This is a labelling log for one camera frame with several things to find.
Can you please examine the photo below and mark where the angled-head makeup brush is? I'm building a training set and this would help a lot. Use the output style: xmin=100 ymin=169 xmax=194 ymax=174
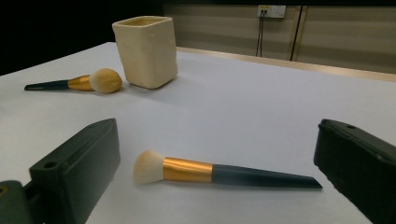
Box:
xmin=133 ymin=149 xmax=323 ymax=189

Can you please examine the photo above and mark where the beige square brush holder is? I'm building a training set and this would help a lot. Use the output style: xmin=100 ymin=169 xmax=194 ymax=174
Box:
xmin=111 ymin=15 xmax=179 ymax=91

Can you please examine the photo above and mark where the round-head makeup brush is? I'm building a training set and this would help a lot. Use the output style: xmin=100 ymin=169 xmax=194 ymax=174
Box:
xmin=23 ymin=67 xmax=123 ymax=94

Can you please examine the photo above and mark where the black cable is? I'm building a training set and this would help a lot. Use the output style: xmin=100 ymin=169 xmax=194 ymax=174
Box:
xmin=260 ymin=11 xmax=265 ymax=58
xmin=255 ymin=11 xmax=262 ymax=57

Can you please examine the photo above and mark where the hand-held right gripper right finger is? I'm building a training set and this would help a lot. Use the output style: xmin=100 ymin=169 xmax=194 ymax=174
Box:
xmin=313 ymin=119 xmax=396 ymax=224

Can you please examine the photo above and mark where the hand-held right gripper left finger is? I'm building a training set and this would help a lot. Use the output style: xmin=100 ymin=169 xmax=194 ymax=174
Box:
xmin=24 ymin=118 xmax=121 ymax=224

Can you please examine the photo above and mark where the white wall socket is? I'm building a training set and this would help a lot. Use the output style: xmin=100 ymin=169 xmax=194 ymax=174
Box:
xmin=257 ymin=4 xmax=287 ymax=19

